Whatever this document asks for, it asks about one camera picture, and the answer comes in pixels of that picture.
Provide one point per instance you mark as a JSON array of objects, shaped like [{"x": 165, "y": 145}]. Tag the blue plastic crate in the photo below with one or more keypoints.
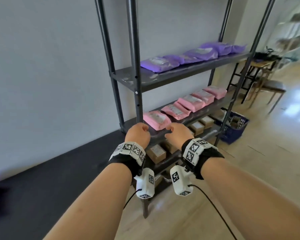
[{"x": 233, "y": 134}]

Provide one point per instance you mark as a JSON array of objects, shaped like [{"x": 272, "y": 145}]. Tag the wooden chair with grey seat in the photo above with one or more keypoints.
[{"x": 275, "y": 86}]

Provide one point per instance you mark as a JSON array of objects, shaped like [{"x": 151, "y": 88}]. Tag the person's left hand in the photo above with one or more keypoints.
[{"x": 137, "y": 134}]

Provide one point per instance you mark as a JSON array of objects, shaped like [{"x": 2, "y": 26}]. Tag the wooden desk with black legs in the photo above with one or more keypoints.
[{"x": 262, "y": 64}]

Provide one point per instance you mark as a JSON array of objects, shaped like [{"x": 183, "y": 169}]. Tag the group of brown cardboard boxes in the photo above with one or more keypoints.
[{"x": 156, "y": 153}]

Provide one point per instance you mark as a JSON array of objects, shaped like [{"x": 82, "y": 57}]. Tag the person's right hand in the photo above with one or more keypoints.
[{"x": 180, "y": 133}]

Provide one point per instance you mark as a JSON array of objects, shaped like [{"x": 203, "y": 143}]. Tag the person's left forearm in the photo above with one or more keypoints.
[{"x": 90, "y": 209}]

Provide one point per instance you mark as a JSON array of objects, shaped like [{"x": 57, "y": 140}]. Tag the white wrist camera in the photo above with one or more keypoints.
[{"x": 143, "y": 183}]

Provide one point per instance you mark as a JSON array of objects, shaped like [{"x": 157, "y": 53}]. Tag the person's right forearm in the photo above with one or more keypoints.
[{"x": 252, "y": 197}]

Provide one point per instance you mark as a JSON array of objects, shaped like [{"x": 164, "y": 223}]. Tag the dark metal shelf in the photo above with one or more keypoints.
[{"x": 133, "y": 34}]

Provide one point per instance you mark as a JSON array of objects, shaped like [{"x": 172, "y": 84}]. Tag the black low table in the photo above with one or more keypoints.
[{"x": 52, "y": 184}]

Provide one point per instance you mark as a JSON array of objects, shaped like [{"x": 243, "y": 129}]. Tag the white display shelving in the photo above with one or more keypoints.
[{"x": 292, "y": 34}]

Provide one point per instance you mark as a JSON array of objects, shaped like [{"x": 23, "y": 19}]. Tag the white marker cube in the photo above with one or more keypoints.
[{"x": 180, "y": 181}]

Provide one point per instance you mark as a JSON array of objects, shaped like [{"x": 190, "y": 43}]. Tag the black gear pile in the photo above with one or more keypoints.
[{"x": 265, "y": 56}]

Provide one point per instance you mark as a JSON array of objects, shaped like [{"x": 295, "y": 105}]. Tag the black marker wristband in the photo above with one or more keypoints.
[
  {"x": 205, "y": 157},
  {"x": 127, "y": 157}
]

